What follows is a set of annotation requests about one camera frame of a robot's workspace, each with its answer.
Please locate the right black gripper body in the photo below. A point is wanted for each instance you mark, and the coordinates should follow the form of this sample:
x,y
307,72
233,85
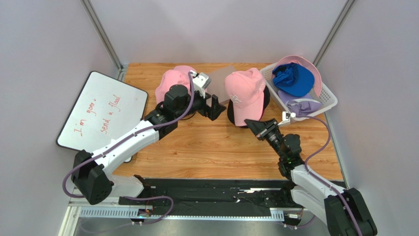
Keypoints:
x,y
266,129

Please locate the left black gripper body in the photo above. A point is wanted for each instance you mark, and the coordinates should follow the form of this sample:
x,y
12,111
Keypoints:
x,y
199,105

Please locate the black NY baseball cap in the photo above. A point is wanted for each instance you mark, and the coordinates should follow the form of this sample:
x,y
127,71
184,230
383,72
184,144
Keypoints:
x,y
230,110

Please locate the pink bucket hat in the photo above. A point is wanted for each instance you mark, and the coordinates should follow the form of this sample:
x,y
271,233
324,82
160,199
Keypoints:
x,y
176,76

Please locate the pink baseball cap white logo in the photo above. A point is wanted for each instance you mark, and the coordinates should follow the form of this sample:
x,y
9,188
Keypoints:
x,y
246,90

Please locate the lavender baseball cap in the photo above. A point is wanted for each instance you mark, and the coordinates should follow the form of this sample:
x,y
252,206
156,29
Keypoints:
x,y
304,105

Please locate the blue hat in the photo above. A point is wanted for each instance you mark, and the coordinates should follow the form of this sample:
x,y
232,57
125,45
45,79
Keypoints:
x,y
293,79

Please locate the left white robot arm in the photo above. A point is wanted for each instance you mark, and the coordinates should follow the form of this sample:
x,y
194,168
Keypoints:
x,y
90,177

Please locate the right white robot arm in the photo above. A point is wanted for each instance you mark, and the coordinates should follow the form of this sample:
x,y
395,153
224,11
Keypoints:
x,y
342,210

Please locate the grey flat board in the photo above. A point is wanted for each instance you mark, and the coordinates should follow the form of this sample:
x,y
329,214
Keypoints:
x,y
216,87

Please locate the white plastic basket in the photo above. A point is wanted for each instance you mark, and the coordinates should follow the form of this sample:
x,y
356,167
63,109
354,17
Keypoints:
x,y
327,98

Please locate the light pink cap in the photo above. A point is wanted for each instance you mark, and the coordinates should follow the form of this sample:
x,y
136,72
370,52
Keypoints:
x,y
318,84

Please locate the white whiteboard with red writing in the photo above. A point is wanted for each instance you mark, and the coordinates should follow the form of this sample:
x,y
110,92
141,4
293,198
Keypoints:
x,y
105,110

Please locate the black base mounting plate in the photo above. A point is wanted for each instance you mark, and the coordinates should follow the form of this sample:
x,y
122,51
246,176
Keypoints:
x,y
214,197

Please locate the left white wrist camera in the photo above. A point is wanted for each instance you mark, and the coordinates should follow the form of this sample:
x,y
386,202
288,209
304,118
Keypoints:
x,y
200,82

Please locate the left corner aluminium post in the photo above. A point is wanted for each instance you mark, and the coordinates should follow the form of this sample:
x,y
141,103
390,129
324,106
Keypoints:
x,y
89,8

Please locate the corner aluminium post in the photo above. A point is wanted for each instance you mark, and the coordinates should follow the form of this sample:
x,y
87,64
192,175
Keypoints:
x,y
338,23
89,8

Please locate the right corner aluminium post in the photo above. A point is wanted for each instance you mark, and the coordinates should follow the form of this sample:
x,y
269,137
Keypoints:
x,y
338,23

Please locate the aluminium frame rail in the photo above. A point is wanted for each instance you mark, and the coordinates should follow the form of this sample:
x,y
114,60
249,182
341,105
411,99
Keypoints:
x,y
142,215

